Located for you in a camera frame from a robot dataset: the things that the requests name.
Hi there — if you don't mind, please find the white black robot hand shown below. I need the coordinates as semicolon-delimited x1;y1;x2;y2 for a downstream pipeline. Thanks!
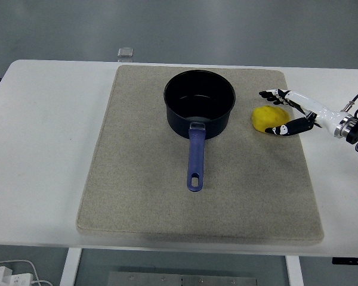
258;88;345;138

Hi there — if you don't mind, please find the yellow potato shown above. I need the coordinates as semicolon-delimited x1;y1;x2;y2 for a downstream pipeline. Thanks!
251;105;291;135

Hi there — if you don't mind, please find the black table control panel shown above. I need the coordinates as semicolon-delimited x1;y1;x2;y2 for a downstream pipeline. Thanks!
332;257;358;266

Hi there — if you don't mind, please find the white table leg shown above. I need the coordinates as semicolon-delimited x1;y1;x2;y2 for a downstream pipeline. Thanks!
59;247;83;286
285;255;304;286

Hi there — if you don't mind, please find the beige fabric mat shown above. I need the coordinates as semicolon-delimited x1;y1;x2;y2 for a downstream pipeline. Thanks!
76;64;325;247

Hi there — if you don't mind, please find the grey metal plate with screws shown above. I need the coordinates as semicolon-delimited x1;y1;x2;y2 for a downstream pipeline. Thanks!
107;271;259;286

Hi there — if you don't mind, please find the white power strip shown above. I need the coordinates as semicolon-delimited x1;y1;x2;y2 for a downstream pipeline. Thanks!
0;266;34;286

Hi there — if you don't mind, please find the dark blue pot, blue handle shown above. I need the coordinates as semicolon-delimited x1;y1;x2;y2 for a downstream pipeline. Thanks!
163;69;237;192

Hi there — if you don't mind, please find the white cable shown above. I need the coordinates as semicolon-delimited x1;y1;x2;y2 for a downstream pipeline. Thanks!
0;259;53;286

